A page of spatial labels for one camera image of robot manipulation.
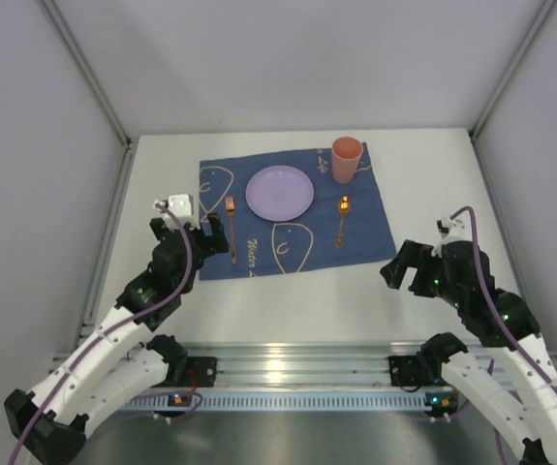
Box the copper fork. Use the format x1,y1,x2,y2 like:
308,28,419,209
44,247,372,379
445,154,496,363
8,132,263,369
225,196,237,264

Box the blue cloth placemat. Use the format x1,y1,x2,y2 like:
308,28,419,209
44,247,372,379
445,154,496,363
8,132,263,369
199,147,396,281

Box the purple plastic plate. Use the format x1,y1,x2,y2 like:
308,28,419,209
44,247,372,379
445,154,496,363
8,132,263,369
245,165,315,222

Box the gold spoon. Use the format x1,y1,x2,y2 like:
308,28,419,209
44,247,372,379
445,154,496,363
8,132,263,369
335,196,351,249

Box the orange plastic cup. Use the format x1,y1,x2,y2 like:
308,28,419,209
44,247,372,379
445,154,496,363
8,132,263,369
331,137,363,184

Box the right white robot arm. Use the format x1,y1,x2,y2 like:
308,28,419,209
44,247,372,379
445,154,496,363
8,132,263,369
380,240,557,464

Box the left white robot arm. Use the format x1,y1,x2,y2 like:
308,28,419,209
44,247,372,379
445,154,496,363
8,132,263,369
4,210,230,464

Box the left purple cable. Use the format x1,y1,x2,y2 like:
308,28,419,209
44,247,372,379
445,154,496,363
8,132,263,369
6,201,204,465

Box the purple cable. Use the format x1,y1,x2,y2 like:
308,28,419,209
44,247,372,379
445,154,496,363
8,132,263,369
6,201,204,465
447,206,557,465

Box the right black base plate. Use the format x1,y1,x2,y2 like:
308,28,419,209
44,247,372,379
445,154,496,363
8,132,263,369
387,356,445,391

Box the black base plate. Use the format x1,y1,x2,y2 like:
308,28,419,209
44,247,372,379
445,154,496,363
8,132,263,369
159,356,218,388
387,356,445,391

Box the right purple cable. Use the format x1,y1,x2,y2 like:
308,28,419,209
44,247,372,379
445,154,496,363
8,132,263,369
447,206,557,465

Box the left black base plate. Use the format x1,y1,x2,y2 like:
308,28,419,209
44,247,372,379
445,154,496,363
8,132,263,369
159,356,218,388

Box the aluminium mounting rail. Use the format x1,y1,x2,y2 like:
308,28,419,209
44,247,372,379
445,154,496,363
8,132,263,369
52,338,557,391

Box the perforated cable duct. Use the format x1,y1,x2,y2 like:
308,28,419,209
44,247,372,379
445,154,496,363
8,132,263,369
121,390,453,412

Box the left aluminium frame post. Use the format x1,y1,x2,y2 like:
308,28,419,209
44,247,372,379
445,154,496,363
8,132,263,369
36,0,132,149

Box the aluminium frame post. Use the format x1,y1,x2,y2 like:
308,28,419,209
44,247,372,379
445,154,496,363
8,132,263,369
36,0,132,149
468,0,557,144

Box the right aluminium frame post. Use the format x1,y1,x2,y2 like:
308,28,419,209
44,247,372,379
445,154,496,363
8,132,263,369
468,0,557,144

